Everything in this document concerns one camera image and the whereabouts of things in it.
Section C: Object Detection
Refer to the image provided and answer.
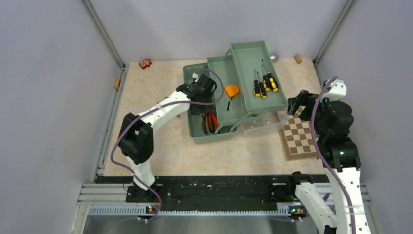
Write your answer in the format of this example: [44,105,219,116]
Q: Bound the green plastic toolbox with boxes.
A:
[183,40,287,144]

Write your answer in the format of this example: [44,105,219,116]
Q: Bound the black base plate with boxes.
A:
[126,173,328,212]

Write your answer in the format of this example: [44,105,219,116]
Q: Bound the silver metal cylinder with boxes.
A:
[270,53,279,63]

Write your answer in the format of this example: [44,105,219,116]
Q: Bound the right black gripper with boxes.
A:
[287,89,335,137]

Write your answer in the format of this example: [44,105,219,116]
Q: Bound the red black long nose pliers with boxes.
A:
[201,113,208,134]

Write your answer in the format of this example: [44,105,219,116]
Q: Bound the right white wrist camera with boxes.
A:
[321,79,347,101]

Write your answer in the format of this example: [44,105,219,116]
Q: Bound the black yellow screwdriver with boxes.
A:
[261,59,279,92]
[254,69,260,97]
[255,71,268,99]

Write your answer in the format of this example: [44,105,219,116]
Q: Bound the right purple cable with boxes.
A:
[310,76,357,234]

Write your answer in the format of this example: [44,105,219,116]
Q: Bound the orange tape measure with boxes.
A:
[224,84,240,111]

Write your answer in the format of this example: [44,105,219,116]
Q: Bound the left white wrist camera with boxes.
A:
[192,73,201,82]

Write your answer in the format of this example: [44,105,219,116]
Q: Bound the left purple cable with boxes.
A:
[110,68,225,223]

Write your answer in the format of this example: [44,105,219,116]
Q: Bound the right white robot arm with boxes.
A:
[285,90,371,234]

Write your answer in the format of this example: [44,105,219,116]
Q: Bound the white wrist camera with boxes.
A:
[321,79,347,101]
[192,73,201,82]

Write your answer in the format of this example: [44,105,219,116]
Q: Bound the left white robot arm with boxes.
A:
[117,74,218,202]

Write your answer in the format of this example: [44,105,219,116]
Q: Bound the wooden chessboard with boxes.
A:
[280,106,318,161]

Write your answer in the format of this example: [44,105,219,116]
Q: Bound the orange diagonal cutting pliers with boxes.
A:
[207,113,219,133]

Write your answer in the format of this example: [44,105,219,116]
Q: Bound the purple cable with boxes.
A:
[110,68,225,223]
[310,76,357,234]

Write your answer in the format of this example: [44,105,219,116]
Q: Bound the wooden block back right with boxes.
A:
[294,54,303,64]

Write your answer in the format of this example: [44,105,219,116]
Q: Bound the wooden block left edge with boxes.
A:
[113,77,121,90]

